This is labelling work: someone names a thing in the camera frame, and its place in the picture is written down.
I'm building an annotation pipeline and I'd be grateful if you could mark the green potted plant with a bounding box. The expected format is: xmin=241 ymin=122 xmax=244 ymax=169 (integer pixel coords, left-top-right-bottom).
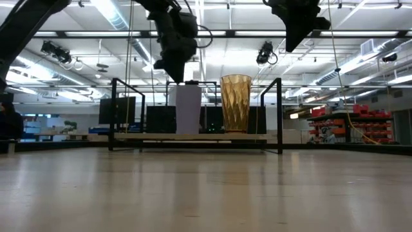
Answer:
xmin=61 ymin=120 xmax=78 ymax=135

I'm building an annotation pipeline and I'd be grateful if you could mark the black overhead beam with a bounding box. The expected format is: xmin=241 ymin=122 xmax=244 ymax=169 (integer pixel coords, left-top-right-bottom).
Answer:
xmin=32 ymin=30 xmax=412 ymax=39

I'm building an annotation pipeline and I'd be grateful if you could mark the rack with red bins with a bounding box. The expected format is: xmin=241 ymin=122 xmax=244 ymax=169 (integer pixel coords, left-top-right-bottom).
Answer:
xmin=306 ymin=103 xmax=394 ymax=144

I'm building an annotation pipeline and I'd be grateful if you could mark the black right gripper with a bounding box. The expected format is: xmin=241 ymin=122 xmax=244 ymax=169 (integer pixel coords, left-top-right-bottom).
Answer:
xmin=263 ymin=0 xmax=332 ymax=53

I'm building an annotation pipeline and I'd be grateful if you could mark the black wire rack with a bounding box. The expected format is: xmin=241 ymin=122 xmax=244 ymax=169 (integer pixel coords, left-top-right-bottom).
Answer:
xmin=108 ymin=77 xmax=284 ymax=155

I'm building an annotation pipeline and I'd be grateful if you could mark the yellow hanging cable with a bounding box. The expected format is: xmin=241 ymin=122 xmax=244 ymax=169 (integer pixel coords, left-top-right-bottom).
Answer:
xmin=326 ymin=0 xmax=382 ymax=145

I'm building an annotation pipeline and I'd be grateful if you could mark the black ceiling spotlight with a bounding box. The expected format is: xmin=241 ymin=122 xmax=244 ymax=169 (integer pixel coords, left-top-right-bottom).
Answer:
xmin=40 ymin=41 xmax=73 ymax=64
xmin=256 ymin=41 xmax=278 ymax=66

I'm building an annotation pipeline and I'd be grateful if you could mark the black metal table frame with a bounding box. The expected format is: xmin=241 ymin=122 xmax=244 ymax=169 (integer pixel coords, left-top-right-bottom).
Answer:
xmin=0 ymin=138 xmax=412 ymax=157

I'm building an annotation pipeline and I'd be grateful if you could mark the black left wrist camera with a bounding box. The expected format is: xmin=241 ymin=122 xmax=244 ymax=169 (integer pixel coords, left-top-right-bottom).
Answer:
xmin=178 ymin=12 xmax=199 ymax=39

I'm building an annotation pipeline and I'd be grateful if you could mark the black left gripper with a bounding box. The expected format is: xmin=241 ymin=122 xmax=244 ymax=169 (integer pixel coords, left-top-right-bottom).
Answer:
xmin=149 ymin=8 xmax=198 ymax=84

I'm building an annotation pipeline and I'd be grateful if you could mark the black box behind table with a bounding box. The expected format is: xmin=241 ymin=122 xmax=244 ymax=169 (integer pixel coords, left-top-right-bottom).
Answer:
xmin=146 ymin=105 xmax=268 ymax=135

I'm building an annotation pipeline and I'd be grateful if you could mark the silver air duct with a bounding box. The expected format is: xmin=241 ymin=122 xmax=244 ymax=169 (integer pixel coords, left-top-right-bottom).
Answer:
xmin=91 ymin=0 xmax=155 ymax=65
xmin=317 ymin=37 xmax=412 ymax=85

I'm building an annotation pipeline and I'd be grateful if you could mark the black monitor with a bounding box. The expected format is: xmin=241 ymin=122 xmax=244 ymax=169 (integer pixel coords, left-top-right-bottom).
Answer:
xmin=98 ymin=96 xmax=136 ymax=125

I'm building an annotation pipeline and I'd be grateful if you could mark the thin hanging cord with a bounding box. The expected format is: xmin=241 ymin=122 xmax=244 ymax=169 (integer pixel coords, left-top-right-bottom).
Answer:
xmin=124 ymin=0 xmax=134 ymax=133

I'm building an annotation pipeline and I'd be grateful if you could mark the lavender plastic cup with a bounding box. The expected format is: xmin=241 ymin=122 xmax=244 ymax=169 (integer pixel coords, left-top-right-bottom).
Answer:
xmin=175 ymin=84 xmax=202 ymax=135

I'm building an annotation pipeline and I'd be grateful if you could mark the tall amber faceted tumbler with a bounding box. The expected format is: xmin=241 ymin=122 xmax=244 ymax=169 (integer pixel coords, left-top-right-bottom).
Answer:
xmin=220 ymin=74 xmax=253 ymax=134

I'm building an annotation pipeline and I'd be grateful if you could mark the person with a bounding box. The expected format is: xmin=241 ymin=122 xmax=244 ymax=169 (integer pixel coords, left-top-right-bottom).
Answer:
xmin=0 ymin=101 xmax=24 ymax=141

